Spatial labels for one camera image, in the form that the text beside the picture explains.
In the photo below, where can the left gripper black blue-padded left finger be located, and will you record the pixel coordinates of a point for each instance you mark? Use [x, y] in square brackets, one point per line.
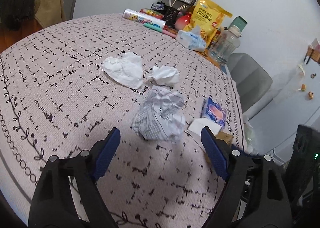
[66, 194]

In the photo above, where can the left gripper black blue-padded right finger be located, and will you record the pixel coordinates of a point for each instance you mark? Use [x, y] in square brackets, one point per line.
[254, 194]

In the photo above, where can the brown cardboard box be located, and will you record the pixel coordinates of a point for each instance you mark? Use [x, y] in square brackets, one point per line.
[227, 138]

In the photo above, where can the white refrigerator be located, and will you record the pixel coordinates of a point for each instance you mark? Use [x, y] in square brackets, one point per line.
[275, 125]

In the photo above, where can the small white box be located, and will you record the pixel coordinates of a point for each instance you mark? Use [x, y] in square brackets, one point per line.
[196, 127]

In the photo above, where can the blue snack wrapper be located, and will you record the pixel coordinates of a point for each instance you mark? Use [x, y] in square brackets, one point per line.
[213, 111]

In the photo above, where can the grey upholstered chair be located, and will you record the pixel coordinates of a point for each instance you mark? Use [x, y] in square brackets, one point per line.
[252, 81]

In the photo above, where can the patterned pink tablecloth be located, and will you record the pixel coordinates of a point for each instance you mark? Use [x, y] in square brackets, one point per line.
[56, 99]

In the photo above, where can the crumpled printed paper ball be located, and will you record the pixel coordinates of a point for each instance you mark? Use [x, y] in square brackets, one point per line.
[159, 118]

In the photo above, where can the small crumpled white tissue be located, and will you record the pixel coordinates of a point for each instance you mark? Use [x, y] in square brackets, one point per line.
[165, 75]

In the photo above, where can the large crumpled white tissue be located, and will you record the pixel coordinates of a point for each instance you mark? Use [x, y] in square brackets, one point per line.
[127, 71]

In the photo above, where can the clear plastic water jug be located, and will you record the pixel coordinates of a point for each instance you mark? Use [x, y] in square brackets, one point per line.
[227, 42]

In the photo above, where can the blue white tissue pack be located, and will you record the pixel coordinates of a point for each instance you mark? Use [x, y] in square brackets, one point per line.
[191, 40]

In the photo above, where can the green book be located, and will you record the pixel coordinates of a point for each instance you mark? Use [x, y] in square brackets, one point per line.
[239, 22]

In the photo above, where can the yellow snack bag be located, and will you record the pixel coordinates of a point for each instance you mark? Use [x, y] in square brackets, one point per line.
[208, 16]

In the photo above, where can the rolled plastic wrap tube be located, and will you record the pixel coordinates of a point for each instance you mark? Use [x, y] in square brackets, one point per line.
[143, 18]

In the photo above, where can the black wire desk organizer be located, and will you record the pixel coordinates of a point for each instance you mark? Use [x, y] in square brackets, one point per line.
[171, 8]

